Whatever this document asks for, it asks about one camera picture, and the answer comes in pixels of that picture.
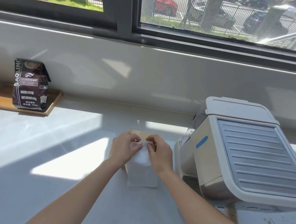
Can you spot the person's right hand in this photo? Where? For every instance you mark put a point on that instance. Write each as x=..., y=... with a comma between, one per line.
x=160, y=156

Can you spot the person's left hand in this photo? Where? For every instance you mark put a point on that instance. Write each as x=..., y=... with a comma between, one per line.
x=121, y=148

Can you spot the person's right thumb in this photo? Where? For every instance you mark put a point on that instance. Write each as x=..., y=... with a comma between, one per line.
x=150, y=147

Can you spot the person's left thumb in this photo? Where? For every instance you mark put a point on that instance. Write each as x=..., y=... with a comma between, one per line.
x=137, y=147

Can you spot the person's right forearm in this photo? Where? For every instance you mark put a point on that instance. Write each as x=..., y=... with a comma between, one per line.
x=200, y=213

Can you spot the person's left forearm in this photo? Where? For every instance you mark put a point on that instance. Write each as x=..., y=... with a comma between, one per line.
x=76, y=195

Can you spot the brown cardboard tissue box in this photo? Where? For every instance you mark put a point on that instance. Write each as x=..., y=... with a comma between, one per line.
x=141, y=135

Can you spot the blue tape strip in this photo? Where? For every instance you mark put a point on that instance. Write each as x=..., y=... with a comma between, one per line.
x=201, y=142

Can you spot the beige espresso machine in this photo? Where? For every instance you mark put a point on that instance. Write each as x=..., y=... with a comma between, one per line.
x=240, y=157

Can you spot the wooden block under machine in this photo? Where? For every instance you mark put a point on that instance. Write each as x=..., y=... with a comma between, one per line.
x=232, y=216

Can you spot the dark coffee bean bag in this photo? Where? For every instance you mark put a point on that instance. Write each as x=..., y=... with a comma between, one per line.
x=30, y=87

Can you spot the thin tree trunk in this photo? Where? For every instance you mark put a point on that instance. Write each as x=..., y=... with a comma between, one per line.
x=188, y=8

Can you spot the red car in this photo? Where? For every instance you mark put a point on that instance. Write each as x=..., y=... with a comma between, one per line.
x=164, y=3

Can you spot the grey car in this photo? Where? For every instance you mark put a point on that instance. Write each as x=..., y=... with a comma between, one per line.
x=221, y=17

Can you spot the black metal fence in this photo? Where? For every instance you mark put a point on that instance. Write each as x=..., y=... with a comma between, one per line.
x=235, y=9

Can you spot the dark blue car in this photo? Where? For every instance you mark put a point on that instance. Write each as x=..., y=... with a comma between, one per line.
x=255, y=21

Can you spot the dark window frame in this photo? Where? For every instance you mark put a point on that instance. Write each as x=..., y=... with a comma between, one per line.
x=121, y=13

